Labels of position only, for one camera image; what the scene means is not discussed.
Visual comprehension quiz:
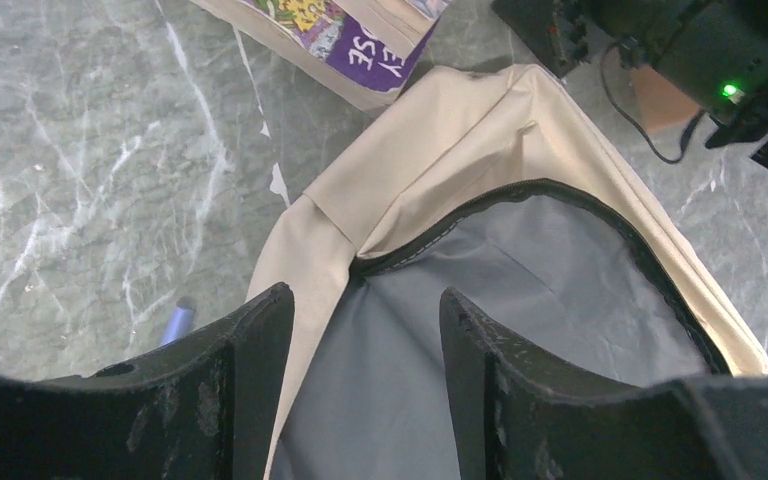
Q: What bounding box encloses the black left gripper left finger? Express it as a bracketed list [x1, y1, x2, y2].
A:
[0, 283, 294, 479]

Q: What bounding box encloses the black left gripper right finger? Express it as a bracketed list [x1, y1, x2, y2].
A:
[440, 289, 768, 479]

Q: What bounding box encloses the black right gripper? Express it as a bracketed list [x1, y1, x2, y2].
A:
[491, 0, 768, 125]

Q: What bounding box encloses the beige canvas backpack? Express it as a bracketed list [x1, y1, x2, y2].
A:
[249, 65, 768, 479]

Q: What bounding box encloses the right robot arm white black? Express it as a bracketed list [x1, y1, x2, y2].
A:
[492, 0, 768, 170]

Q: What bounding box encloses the blue capped pen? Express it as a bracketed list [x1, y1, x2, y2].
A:
[159, 296, 197, 347]

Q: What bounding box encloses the purple illustrated paperback book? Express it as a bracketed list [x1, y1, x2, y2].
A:
[198, 0, 449, 116]

